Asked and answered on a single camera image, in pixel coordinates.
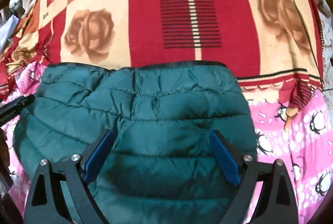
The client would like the red cream rose blanket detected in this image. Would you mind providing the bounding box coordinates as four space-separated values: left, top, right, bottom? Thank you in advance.
1 0 323 108

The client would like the dark green puffer jacket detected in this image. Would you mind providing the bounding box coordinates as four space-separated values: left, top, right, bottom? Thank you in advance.
13 62 256 223

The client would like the light blue cloth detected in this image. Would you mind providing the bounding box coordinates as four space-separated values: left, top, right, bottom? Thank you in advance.
0 15 19 53

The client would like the pink penguin bedsheet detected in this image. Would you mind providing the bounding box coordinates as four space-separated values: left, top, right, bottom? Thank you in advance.
3 65 332 223

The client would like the black charger cable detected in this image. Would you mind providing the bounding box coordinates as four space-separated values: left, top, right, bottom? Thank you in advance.
291 0 326 89

